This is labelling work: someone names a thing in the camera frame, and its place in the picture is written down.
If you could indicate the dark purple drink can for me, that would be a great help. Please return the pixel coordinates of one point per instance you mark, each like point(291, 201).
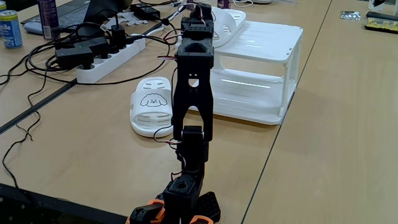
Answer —
point(190, 4)
point(224, 3)

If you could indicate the white and black device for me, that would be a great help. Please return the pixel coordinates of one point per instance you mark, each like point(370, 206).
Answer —
point(376, 4)

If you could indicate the silver foil packet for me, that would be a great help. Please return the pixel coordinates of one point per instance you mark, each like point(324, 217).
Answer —
point(350, 15)

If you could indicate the white power strip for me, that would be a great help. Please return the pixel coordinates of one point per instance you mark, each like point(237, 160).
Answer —
point(105, 65)

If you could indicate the black power brick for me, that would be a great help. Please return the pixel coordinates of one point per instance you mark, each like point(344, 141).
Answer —
point(146, 13)

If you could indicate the black adapter with green light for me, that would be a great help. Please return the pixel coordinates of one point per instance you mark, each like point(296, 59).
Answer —
point(93, 46)

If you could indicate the dark laptop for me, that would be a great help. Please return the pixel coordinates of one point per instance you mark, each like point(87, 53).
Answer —
point(71, 14)

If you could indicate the tall purple drink can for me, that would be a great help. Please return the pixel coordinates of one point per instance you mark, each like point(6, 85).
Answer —
point(48, 18)

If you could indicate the grey computer mouse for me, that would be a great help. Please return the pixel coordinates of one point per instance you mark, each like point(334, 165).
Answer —
point(32, 28)

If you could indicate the white two-tier shoe rack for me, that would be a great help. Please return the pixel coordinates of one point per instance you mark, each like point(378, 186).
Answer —
point(261, 40)

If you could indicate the white slipper with dog print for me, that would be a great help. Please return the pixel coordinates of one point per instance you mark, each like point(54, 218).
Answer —
point(228, 21)
point(149, 99)

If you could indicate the black power plug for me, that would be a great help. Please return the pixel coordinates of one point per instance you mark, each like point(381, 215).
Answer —
point(118, 35)

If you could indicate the black power adapter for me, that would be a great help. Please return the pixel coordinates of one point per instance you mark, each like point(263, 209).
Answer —
point(71, 57)

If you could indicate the blue drink can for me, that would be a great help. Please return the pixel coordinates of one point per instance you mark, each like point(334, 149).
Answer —
point(11, 31)

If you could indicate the black and yellow box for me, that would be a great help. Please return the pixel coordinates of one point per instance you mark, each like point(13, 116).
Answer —
point(381, 25)

